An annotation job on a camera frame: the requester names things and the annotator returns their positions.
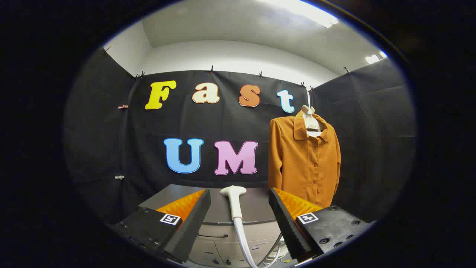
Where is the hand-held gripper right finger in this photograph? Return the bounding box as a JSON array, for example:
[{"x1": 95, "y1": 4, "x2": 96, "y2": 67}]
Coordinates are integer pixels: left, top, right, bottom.
[{"x1": 268, "y1": 187, "x2": 376, "y2": 261}]

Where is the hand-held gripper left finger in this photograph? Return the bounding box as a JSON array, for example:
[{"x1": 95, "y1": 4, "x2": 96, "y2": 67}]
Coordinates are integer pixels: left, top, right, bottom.
[{"x1": 112, "y1": 189, "x2": 212, "y2": 264}]

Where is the white garment steamer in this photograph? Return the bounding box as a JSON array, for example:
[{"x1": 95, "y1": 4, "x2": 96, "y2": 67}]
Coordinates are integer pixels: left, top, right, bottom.
[{"x1": 220, "y1": 185, "x2": 259, "y2": 268}]

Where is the orange button shirt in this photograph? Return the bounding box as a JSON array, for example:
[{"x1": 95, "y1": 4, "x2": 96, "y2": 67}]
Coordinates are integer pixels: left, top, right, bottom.
[{"x1": 268, "y1": 111, "x2": 341, "y2": 208}]

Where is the small ceiling light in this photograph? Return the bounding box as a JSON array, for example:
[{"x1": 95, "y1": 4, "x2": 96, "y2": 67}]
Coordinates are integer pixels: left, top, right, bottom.
[{"x1": 364, "y1": 51, "x2": 388, "y2": 64}]

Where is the long ceiling light panel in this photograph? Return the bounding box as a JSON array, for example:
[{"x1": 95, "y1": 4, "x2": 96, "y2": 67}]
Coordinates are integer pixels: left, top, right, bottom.
[{"x1": 257, "y1": 0, "x2": 339, "y2": 28}]

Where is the grey cable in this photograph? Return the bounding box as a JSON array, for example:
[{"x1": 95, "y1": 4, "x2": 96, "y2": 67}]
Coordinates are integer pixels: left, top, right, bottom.
[{"x1": 257, "y1": 233, "x2": 284, "y2": 267}]

